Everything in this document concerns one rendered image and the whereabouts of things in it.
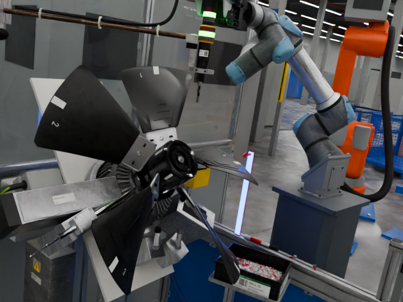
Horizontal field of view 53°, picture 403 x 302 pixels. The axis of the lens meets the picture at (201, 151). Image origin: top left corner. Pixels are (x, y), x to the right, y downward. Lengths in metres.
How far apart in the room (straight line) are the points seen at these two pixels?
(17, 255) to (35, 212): 0.86
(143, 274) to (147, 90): 0.55
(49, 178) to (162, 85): 0.44
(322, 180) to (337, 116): 0.27
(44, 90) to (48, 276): 0.57
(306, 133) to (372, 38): 3.37
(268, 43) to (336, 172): 0.70
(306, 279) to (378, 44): 3.90
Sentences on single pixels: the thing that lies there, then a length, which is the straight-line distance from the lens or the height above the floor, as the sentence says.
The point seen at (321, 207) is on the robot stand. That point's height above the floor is 0.99.
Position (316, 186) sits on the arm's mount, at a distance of 1.74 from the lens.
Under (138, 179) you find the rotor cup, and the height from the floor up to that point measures 1.15.
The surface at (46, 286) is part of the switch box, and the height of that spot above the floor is 0.74.
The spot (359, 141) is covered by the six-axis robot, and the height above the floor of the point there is 0.83.
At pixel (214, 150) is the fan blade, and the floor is 1.19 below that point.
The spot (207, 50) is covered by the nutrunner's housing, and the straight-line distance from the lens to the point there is 1.15.
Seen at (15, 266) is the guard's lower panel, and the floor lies 0.57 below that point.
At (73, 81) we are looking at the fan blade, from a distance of 1.03.
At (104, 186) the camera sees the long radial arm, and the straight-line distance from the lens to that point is 1.12.
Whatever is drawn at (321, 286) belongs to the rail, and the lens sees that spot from 1.46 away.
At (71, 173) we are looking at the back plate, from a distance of 1.23.
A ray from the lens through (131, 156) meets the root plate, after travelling 1.09.
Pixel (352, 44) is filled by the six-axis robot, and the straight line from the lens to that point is 5.08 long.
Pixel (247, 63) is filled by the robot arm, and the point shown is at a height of 1.49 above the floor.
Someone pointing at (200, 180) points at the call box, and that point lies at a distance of 1.64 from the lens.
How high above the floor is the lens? 1.49
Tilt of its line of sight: 13 degrees down
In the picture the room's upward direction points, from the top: 8 degrees clockwise
